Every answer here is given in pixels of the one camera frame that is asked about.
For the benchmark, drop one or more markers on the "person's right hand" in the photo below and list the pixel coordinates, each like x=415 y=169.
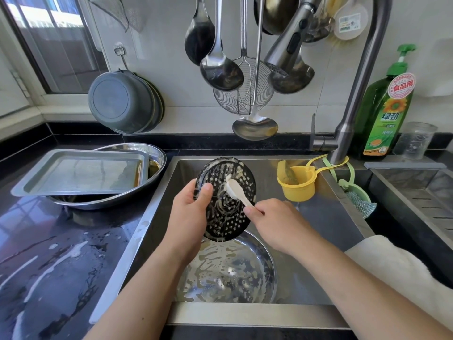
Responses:
x=279 y=224

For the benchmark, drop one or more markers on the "person's left hand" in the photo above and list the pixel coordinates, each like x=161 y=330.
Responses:
x=185 y=224

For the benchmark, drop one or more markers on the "black round steamer rack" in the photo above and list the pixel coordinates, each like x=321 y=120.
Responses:
x=226 y=209

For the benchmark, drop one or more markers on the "white cleaning brush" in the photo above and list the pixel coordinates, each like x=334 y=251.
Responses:
x=236 y=189

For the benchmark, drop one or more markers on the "round steel pan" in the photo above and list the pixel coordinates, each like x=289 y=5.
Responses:
x=230 y=272

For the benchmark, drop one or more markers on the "person's right forearm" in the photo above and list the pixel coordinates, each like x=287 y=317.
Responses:
x=375 y=290

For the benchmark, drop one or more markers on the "person's left forearm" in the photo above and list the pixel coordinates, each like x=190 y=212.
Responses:
x=138 y=304

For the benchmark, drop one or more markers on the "yellow hanging sink cup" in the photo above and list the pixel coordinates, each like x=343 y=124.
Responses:
x=297 y=182

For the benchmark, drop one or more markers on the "stainless steel sink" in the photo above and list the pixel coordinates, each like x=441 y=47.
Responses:
x=325 y=258

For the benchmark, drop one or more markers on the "round steel basin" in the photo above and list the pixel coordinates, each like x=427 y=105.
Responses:
x=157 y=161

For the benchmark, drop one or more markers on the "green hanging sponge holder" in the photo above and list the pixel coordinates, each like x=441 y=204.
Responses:
x=359 y=200

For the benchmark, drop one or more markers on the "rectangular steel tray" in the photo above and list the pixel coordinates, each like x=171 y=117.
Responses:
x=78 y=173

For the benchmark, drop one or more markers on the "dark green hanging basin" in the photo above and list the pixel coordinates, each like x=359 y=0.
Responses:
x=158 y=104

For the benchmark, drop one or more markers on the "white dish rag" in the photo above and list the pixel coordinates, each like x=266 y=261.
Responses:
x=403 y=272

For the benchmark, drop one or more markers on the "grey hanging basin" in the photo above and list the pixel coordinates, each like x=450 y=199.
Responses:
x=121 y=102

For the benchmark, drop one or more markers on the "green dish soap bottle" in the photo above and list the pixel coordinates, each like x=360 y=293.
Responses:
x=386 y=116

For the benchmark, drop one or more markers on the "steel soup ladle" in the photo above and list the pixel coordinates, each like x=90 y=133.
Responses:
x=221 y=72

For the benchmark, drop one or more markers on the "clear plastic cup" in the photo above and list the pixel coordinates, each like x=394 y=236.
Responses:
x=415 y=141

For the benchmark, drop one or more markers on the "steel gooseneck faucet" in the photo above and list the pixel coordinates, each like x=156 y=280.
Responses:
x=375 y=67

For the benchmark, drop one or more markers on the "hanging steel ladles and skimmer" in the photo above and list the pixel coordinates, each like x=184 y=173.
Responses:
x=199 y=37

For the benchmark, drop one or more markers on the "white dish brush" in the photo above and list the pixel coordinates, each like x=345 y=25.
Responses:
x=350 y=23

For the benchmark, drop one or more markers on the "yellow dish brush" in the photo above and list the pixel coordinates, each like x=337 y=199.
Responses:
x=336 y=5

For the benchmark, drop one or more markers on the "white hanging cloth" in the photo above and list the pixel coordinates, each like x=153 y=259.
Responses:
x=113 y=9

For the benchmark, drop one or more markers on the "steel wall hook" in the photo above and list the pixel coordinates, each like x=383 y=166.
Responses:
x=121 y=56

